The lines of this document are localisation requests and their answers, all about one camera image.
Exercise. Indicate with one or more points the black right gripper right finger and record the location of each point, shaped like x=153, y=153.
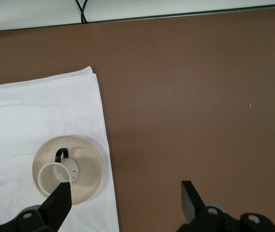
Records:
x=193, y=207

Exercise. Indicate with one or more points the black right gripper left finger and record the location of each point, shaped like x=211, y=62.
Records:
x=55, y=207

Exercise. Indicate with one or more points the beige plate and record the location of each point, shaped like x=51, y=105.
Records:
x=89, y=169

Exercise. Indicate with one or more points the white cloth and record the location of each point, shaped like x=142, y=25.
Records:
x=31, y=116

